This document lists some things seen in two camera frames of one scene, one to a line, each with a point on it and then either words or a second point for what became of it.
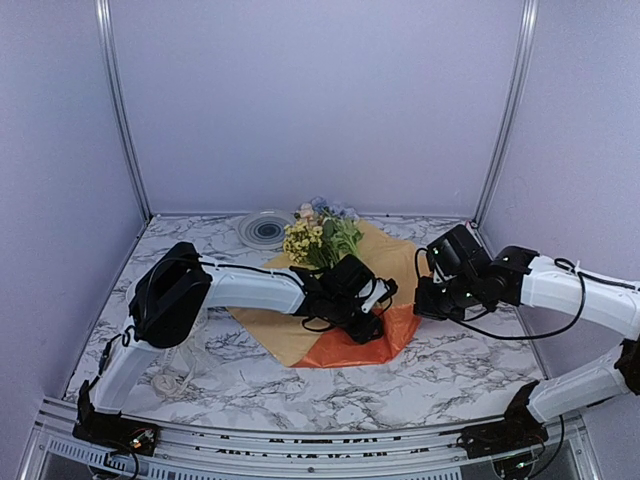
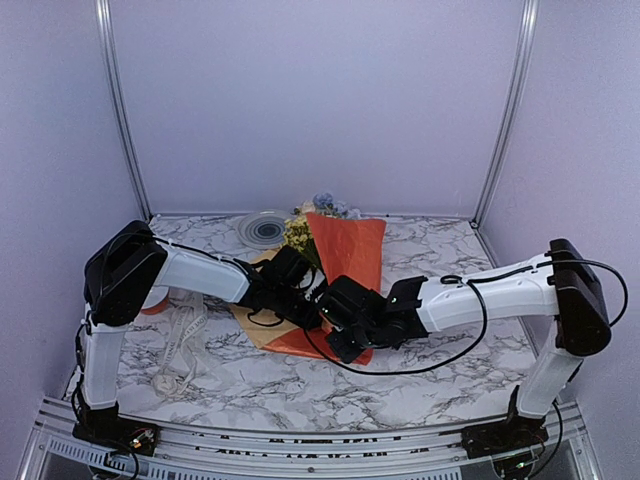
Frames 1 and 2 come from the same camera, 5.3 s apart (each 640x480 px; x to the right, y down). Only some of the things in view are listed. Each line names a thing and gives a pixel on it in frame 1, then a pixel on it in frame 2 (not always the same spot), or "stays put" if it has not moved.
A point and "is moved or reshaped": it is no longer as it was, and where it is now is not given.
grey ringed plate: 264,229 stays put
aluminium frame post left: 104,26 stays put
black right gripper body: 444,304 to 363,339
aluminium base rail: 52,452 stays put
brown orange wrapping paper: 400,263 is moved or reshaped
